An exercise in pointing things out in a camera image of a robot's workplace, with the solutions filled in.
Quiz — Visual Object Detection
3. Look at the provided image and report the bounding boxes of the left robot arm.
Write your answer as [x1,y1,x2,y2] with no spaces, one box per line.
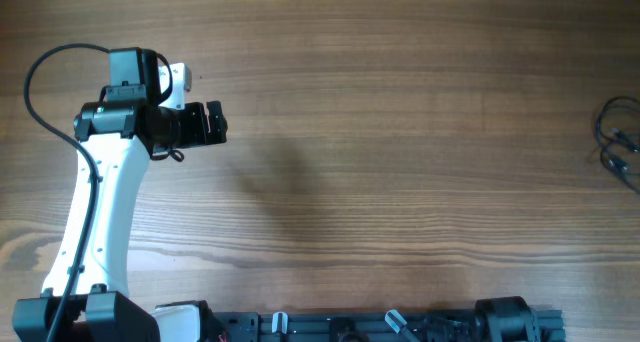
[12,47,230,341]

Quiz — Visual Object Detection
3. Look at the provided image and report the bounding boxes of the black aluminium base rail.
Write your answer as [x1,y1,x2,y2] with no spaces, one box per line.
[209,309,567,342]

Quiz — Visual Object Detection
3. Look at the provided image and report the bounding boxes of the grey spring clamp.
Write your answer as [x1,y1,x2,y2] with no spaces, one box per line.
[384,309,408,334]
[272,311,289,335]

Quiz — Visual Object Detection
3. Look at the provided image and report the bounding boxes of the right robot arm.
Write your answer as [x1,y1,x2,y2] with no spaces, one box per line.
[475,296,540,342]

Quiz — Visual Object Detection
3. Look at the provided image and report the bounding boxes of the left grey spring clamp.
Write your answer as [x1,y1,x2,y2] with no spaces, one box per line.
[272,311,289,335]

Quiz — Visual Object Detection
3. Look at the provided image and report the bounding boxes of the right grey spring clamp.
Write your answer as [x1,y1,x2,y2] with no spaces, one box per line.
[384,309,408,334]

